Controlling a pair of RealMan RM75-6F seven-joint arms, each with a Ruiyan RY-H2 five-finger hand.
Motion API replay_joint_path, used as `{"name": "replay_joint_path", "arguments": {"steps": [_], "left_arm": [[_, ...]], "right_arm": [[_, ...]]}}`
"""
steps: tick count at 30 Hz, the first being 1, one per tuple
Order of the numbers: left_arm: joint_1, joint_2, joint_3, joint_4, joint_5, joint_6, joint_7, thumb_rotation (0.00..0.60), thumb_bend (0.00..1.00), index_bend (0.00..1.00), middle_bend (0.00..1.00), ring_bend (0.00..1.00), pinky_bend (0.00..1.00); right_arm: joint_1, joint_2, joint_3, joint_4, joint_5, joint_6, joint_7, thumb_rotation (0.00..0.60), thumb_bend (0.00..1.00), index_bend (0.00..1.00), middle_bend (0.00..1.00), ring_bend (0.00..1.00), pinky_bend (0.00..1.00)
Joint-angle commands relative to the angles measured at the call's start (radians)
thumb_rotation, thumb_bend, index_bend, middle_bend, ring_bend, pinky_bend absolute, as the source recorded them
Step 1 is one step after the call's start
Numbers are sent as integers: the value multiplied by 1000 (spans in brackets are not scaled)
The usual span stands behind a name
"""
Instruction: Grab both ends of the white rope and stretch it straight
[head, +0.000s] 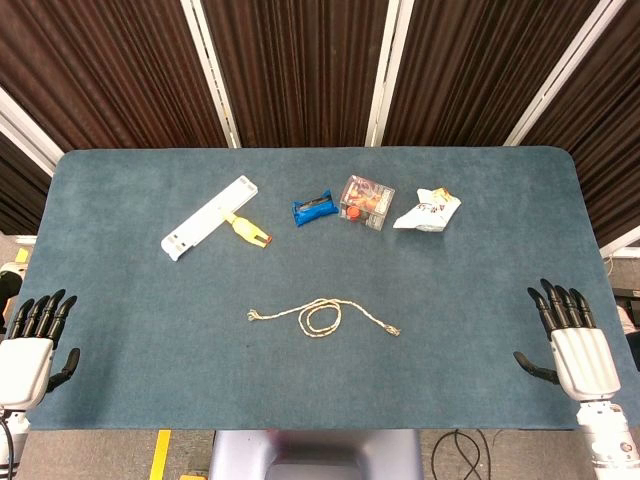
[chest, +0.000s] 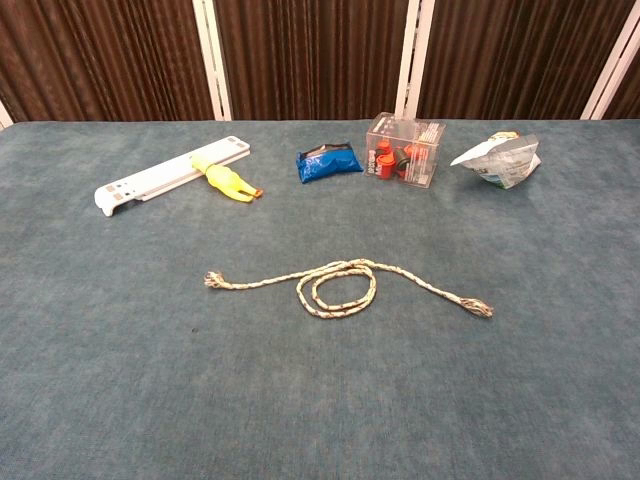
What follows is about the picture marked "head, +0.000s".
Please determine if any white partition frame post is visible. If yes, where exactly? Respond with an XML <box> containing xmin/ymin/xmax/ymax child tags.
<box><xmin>364</xmin><ymin>0</ymin><xmax>415</xmax><ymax>148</ymax></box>
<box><xmin>179</xmin><ymin>0</ymin><xmax>242</xmax><ymax>149</ymax></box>
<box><xmin>503</xmin><ymin>0</ymin><xmax>629</xmax><ymax>147</ymax></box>
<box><xmin>598</xmin><ymin>233</ymin><xmax>640</xmax><ymax>259</ymax></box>
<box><xmin>0</xmin><ymin>85</ymin><xmax>65</xmax><ymax>177</ymax></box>

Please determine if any blue plastic package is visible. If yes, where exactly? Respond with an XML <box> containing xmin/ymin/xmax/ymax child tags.
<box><xmin>291</xmin><ymin>188</ymin><xmax>339</xmax><ymax>230</ymax></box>

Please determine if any yellow rubber chicken toy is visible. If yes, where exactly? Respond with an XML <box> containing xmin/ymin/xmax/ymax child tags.
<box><xmin>223</xmin><ymin>209</ymin><xmax>274</xmax><ymax>248</ymax></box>

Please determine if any white crumpled snack bag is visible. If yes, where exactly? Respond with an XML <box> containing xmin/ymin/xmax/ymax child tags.
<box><xmin>392</xmin><ymin>187</ymin><xmax>462</xmax><ymax>235</ymax></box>

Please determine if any blue felt table mat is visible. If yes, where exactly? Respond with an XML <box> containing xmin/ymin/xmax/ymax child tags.
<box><xmin>0</xmin><ymin>146</ymin><xmax>640</xmax><ymax>431</ymax></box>

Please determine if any beige twisted rope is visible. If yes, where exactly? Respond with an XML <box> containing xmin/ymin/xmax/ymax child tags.
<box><xmin>246</xmin><ymin>297</ymin><xmax>402</xmax><ymax>341</ymax></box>

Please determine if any white plastic flat bar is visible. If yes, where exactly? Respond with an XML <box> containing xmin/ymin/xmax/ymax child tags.
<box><xmin>160</xmin><ymin>174</ymin><xmax>260</xmax><ymax>262</ymax></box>

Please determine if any brown corrugated partition panel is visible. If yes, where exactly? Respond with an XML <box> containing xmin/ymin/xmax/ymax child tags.
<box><xmin>0</xmin><ymin>130</ymin><xmax>54</xmax><ymax>236</ymax></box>
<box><xmin>382</xmin><ymin>0</ymin><xmax>601</xmax><ymax>147</ymax></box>
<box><xmin>0</xmin><ymin>0</ymin><xmax>229</xmax><ymax>151</ymax></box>
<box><xmin>199</xmin><ymin>0</ymin><xmax>389</xmax><ymax>149</ymax></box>
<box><xmin>522</xmin><ymin>0</ymin><xmax>640</xmax><ymax>249</ymax></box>

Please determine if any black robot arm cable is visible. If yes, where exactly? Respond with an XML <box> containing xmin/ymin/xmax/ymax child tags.
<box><xmin>0</xmin><ymin>414</ymin><xmax>17</xmax><ymax>480</ymax></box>

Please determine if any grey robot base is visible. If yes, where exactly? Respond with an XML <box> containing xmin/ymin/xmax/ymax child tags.
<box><xmin>208</xmin><ymin>428</ymin><xmax>424</xmax><ymax>480</ymax></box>

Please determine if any clear plastic toy box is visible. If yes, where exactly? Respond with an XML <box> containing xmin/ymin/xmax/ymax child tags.
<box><xmin>338</xmin><ymin>174</ymin><xmax>396</xmax><ymax>233</ymax></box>

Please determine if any yellow floor tape strip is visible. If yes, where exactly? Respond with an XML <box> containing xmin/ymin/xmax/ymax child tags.
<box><xmin>149</xmin><ymin>429</ymin><xmax>173</xmax><ymax>480</ymax></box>

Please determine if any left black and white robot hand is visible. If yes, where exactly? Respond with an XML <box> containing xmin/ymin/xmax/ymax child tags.
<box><xmin>0</xmin><ymin>288</ymin><xmax>81</xmax><ymax>410</ymax></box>

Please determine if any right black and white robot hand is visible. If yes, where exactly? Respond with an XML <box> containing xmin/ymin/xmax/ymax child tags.
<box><xmin>513</xmin><ymin>278</ymin><xmax>622</xmax><ymax>403</ymax></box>

